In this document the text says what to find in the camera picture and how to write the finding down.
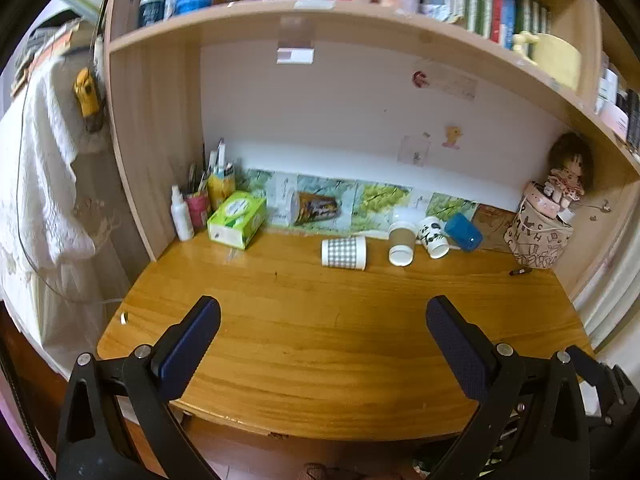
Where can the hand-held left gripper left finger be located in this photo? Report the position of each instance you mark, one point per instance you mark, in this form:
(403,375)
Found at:
(187,347)

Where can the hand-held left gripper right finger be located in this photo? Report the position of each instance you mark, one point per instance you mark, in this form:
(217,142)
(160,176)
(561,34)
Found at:
(460,355)

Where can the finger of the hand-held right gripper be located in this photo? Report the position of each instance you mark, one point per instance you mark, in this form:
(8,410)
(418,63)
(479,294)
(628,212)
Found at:
(595,372)

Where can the grey checked paper cup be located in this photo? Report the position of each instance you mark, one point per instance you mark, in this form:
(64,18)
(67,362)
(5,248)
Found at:
(344,253)

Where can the white panda print cup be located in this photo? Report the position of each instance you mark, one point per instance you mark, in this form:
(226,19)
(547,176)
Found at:
(433,237)

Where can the blue plastic cup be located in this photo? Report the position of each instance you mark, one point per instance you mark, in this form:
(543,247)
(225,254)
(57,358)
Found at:
(463,231)

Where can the brown paper cup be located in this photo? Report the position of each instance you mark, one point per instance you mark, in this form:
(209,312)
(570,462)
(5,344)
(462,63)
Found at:
(401,246)

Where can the small black pen cap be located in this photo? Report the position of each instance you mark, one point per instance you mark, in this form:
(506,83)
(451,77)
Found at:
(520,272)

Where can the white spray bottle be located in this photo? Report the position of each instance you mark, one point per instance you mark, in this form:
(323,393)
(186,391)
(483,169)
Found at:
(181,215)

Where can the pink pen holder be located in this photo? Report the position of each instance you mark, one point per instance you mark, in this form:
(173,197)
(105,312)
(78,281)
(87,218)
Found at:
(198,211)

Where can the green tissue box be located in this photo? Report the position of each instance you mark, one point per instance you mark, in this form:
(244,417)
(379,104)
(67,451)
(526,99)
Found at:
(237,220)

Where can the letter print fabric basket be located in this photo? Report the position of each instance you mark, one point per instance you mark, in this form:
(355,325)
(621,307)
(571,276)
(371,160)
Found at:
(537,240)

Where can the yellow carton pen holder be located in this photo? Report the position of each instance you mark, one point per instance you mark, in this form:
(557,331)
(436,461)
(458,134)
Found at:
(220,189)

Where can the pink round box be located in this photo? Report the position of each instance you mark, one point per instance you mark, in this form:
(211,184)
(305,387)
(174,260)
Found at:
(542,200)

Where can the green leaf print backing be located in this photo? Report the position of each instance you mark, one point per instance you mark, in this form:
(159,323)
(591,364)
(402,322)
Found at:
(370,199)

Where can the dark printed tin can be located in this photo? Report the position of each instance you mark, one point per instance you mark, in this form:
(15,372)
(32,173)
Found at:
(314,208)

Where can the brown haired doll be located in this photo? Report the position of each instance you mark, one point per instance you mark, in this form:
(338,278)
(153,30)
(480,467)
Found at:
(568,172)

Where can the taped paper note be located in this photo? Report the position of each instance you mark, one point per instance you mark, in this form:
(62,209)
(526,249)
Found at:
(414,150)

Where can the yellow bird sticker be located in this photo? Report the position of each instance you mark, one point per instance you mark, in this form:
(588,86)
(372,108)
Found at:
(452,137)

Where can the white lace cloth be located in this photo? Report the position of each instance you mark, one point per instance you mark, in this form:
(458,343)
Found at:
(40,185)

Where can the wooden bookshelf unit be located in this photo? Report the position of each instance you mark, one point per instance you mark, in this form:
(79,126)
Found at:
(150,125)

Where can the stack of small boxes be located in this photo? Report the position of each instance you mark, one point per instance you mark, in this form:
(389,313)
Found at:
(620,102)

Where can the red round sticker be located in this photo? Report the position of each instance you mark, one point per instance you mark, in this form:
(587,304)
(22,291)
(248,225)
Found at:
(419,79)

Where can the pale yellow mug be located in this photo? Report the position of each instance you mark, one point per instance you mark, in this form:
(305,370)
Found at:
(550,57)

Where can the white plastic label holder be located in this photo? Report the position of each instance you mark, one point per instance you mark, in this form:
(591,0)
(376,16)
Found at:
(295,55)

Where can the dark blue bottle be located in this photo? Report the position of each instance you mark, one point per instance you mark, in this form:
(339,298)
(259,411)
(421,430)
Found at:
(150,1)

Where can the row of books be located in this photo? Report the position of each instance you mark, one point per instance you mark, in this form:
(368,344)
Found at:
(480,2)

